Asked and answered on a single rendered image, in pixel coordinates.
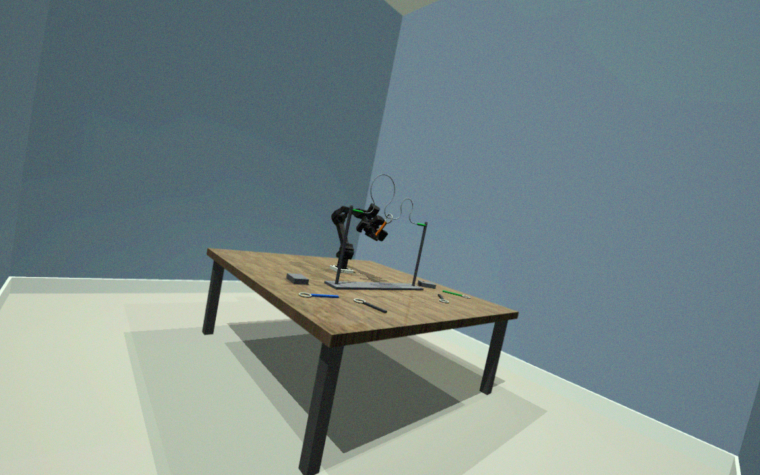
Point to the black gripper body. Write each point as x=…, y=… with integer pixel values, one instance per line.
x=366, y=225

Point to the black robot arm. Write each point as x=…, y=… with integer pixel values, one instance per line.
x=338, y=219

